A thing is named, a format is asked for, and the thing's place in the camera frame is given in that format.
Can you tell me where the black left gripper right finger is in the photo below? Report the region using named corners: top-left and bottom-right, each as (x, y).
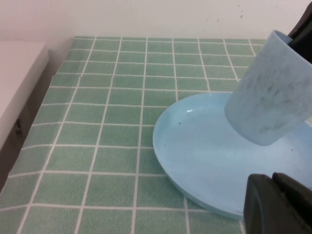
top-left (272, 172), bottom-right (312, 225)

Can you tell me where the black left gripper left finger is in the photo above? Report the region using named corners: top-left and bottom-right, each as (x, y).
top-left (243, 173), bottom-right (312, 234)

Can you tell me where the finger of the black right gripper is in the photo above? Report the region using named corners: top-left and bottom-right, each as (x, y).
top-left (287, 0), bottom-right (312, 39)
top-left (289, 34), bottom-right (312, 64)

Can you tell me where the light blue plastic cup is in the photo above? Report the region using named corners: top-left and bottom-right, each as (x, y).
top-left (223, 29), bottom-right (312, 147)

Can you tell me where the light blue plastic plate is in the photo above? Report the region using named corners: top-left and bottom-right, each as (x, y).
top-left (152, 92), bottom-right (312, 220)

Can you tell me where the green checked tablecloth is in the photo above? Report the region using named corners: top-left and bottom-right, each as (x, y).
top-left (0, 36), bottom-right (265, 234)

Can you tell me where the white side table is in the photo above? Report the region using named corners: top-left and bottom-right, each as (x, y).
top-left (0, 39), bottom-right (50, 151)

